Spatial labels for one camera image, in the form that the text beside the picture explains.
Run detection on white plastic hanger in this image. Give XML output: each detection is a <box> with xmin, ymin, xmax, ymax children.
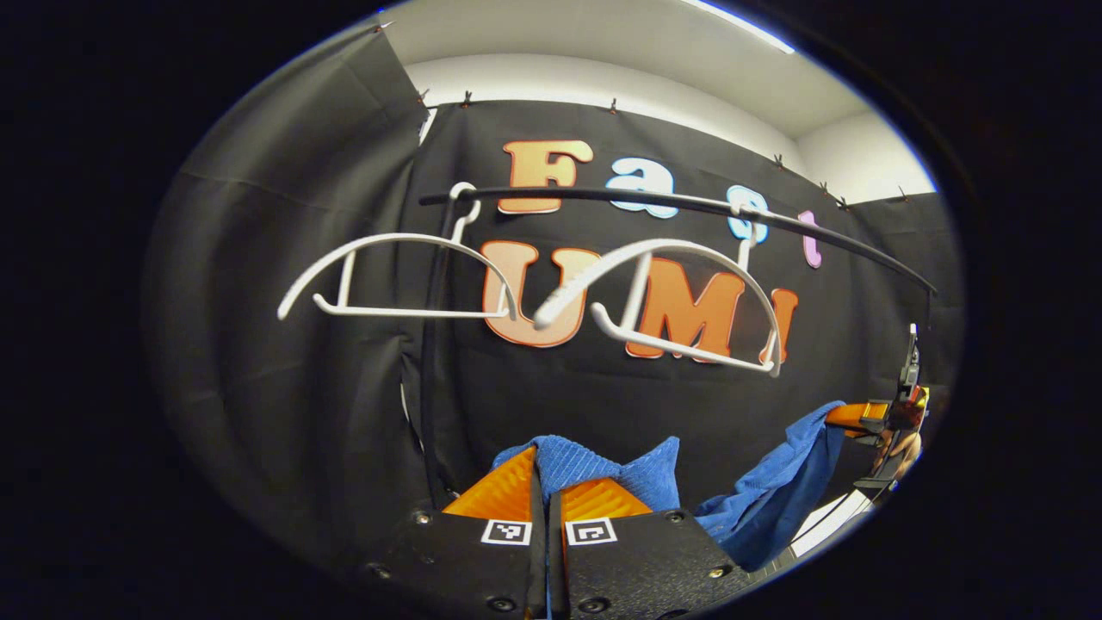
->
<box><xmin>275</xmin><ymin>183</ymin><xmax>520</xmax><ymax>321</ymax></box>
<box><xmin>532</xmin><ymin>194</ymin><xmax>784</xmax><ymax>378</ymax></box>

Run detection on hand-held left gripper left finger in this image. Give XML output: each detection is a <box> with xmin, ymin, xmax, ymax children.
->
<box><xmin>366</xmin><ymin>445</ymin><xmax>548</xmax><ymax>620</ymax></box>

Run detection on black backdrop cloth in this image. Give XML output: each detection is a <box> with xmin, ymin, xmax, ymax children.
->
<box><xmin>142</xmin><ymin>26</ymin><xmax>965</xmax><ymax>569</ymax></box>

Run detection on blue corduroy shirt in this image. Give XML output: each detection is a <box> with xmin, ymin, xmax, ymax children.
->
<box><xmin>491</xmin><ymin>400</ymin><xmax>849</xmax><ymax>574</ymax></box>

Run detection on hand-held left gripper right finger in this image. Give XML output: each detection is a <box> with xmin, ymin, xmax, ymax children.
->
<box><xmin>548</xmin><ymin>478</ymin><xmax>750</xmax><ymax>617</ymax></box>

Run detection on black clothes rail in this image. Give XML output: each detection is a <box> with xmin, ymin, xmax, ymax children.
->
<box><xmin>418</xmin><ymin>185</ymin><xmax>939</xmax><ymax>509</ymax></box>

